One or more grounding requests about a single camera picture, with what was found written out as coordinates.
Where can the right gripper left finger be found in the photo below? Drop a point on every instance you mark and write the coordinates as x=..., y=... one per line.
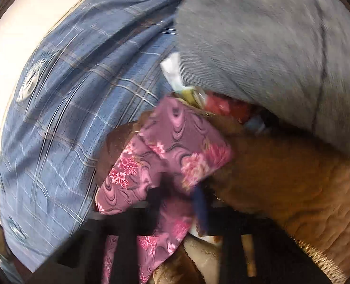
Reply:
x=80, y=258

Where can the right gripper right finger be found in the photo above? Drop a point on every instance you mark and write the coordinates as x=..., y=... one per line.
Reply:
x=254, y=249

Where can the pink floral garment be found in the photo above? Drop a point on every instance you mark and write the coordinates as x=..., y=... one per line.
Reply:
x=175, y=142

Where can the beige leaf pattern blanket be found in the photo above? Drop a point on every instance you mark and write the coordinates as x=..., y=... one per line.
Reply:
x=296, y=180

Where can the red plastic bag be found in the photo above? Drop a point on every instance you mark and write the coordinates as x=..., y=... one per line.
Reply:
x=226, y=106

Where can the blue plaid pillow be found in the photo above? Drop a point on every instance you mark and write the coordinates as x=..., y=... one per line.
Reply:
x=98, y=69

